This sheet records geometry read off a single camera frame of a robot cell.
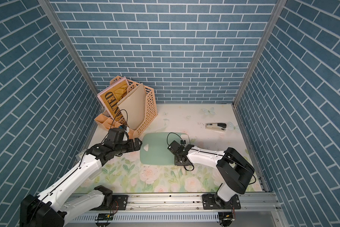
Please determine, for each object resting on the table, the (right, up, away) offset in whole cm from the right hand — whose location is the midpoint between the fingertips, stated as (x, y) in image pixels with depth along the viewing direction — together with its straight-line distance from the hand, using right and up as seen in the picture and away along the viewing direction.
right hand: (180, 162), depth 88 cm
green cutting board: (-17, +8, +4) cm, 19 cm away
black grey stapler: (+27, +22, +14) cm, 37 cm away
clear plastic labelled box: (-64, +4, 0) cm, 64 cm away
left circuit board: (-39, -23, -16) cm, 48 cm away
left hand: (-24, +13, -8) cm, 28 cm away
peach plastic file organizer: (-51, +24, +11) cm, 57 cm away
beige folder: (-30, +37, +4) cm, 48 cm away
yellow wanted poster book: (-45, +43, +3) cm, 62 cm away
